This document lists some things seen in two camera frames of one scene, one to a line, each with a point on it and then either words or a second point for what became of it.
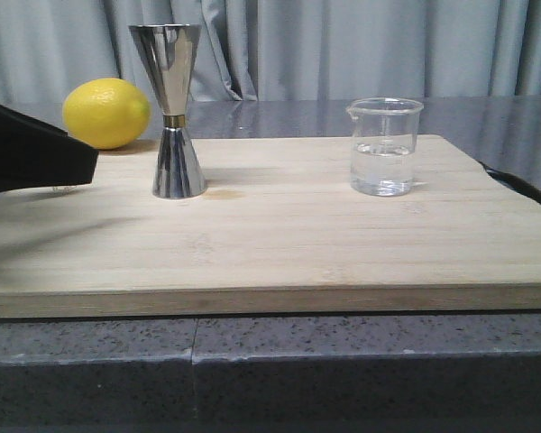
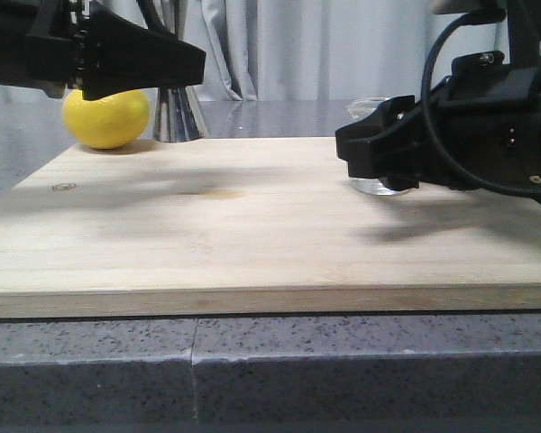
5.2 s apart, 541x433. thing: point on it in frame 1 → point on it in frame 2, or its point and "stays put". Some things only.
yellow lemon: [106, 114] stays put
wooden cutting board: [279, 230] stays put
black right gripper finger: [21, 152] → [52, 45]
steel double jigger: [170, 49] → [176, 119]
